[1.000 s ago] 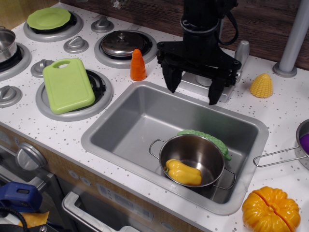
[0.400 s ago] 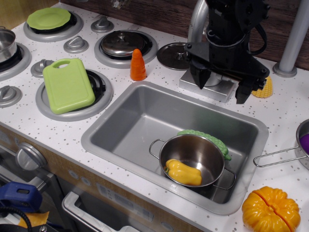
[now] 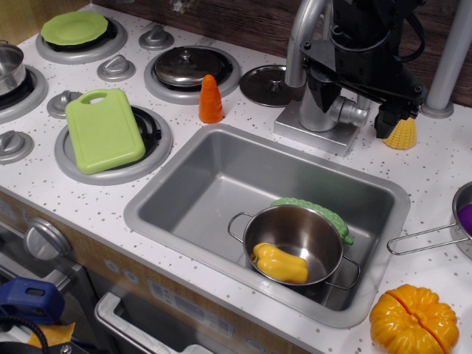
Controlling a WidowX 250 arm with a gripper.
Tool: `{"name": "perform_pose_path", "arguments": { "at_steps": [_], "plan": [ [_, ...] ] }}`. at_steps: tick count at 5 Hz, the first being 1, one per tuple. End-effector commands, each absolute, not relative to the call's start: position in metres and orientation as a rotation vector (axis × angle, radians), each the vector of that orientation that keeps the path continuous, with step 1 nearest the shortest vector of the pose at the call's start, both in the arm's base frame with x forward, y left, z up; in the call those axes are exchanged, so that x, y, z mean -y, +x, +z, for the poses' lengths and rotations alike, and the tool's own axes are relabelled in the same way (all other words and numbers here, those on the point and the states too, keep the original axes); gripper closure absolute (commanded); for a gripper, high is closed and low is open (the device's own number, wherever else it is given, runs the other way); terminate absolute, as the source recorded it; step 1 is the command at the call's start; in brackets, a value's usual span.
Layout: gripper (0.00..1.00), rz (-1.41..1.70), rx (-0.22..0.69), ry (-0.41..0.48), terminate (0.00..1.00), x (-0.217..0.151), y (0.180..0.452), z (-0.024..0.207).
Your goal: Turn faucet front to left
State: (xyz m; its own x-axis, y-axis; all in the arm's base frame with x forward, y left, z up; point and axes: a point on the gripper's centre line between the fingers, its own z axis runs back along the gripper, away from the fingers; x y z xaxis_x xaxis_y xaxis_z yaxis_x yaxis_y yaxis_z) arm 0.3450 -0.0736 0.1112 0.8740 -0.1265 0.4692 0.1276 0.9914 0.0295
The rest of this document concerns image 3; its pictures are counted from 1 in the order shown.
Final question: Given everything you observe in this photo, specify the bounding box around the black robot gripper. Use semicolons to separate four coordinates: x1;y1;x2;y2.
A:
299;39;426;139

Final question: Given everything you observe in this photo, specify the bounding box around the silver toy faucet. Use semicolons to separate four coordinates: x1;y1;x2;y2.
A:
274;1;371;157

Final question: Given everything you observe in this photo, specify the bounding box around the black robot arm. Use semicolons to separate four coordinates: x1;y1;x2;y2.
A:
301;1;427;139

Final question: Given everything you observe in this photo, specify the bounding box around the yellow toy corn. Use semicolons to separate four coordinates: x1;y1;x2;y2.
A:
383;118;417;150

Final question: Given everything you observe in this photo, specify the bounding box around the grey support pole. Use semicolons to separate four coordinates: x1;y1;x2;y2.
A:
421;0;471;119

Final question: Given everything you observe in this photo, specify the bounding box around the green toy vegetable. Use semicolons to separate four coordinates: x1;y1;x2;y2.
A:
271;198;354;246

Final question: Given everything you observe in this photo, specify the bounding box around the orange toy carrot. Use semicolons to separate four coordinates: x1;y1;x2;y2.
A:
198;74;224;123

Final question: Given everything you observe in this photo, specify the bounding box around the purple toy in saucepan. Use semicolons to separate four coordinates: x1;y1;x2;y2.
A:
457;204;472;236

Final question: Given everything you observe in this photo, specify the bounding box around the steel pot lid on burner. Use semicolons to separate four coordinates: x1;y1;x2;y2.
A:
153;47;223;87

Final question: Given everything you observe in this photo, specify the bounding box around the yellow toy bell pepper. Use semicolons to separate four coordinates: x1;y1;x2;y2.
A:
250;243;309;284

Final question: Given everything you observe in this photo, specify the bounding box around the grey toy sink basin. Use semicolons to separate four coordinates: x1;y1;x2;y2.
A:
124;124;410;328

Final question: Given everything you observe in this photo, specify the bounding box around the grey stove knob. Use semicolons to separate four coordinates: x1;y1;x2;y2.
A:
97;55;136;82
46;90;82;119
139;25;175;51
1;131;35;164

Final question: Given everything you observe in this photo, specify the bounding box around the orange toy pumpkin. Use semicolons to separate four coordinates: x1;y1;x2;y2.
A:
369;284;459;353

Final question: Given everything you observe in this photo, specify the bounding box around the green toy cutting board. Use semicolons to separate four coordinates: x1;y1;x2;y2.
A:
65;88;146;175

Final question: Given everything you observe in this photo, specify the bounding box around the green toy plate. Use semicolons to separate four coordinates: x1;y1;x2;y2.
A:
40;11;108;46

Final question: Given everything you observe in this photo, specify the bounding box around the grey oven dial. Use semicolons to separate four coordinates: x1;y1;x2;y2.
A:
23;217;72;261

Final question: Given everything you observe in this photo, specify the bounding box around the steel pot at left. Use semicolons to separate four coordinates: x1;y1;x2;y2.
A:
0;40;27;96

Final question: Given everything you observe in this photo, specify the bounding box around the blue clamp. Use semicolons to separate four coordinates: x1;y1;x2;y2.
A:
1;277;65;325

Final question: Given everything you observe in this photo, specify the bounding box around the steel pot with handles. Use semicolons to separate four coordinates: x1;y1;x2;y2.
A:
227;205;361;291

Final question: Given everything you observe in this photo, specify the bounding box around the steel saucepan with wire handle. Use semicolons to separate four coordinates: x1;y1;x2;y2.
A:
386;182;471;256

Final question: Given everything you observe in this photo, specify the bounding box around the grey oven door handle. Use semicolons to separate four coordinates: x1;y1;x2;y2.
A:
94;291;207;354

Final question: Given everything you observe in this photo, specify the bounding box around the black cable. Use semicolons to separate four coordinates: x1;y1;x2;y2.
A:
0;313;51;351

